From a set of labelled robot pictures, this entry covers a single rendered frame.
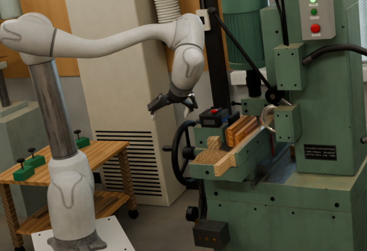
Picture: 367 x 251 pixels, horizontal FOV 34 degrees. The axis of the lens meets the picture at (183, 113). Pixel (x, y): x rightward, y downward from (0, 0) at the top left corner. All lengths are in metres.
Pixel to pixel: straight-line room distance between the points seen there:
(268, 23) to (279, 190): 0.61
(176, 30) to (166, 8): 1.57
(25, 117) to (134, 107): 0.84
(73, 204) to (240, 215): 0.65
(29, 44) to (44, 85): 0.24
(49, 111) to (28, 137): 2.07
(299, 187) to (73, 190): 0.80
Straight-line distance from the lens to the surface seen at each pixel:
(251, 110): 2.35
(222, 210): 2.36
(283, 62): 2.07
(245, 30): 2.22
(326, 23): 2.02
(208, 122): 2.40
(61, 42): 2.03
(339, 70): 2.11
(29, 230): 3.72
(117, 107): 3.92
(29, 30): 2.03
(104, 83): 3.92
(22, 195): 4.30
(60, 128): 2.26
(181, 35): 2.13
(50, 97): 2.23
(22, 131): 4.26
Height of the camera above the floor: 1.71
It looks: 16 degrees down
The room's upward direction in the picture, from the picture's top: 9 degrees counter-clockwise
